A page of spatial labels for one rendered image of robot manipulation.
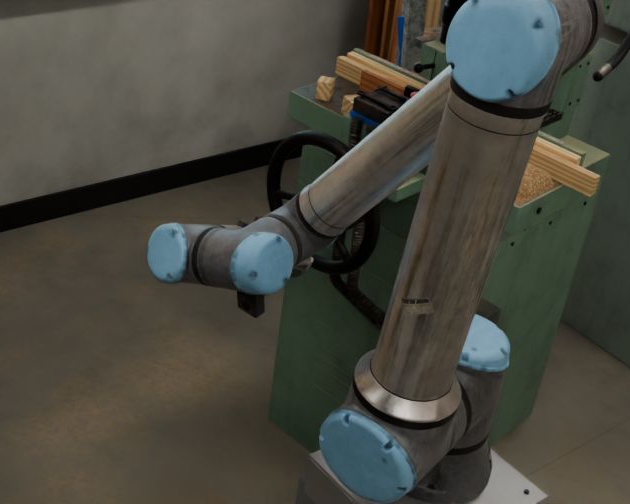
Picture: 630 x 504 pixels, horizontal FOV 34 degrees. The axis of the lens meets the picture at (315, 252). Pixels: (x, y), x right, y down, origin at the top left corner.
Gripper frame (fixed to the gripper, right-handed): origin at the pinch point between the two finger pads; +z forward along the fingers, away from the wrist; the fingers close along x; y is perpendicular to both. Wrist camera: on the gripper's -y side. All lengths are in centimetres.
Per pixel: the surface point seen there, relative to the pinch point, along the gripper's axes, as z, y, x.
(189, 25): 95, 13, 139
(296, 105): 28.3, 18.9, 36.1
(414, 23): 111, 40, 70
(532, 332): 87, -15, -11
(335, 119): 27.8, 20.2, 24.8
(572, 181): 41, 28, -23
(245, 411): 57, -64, 39
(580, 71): 54, 47, -9
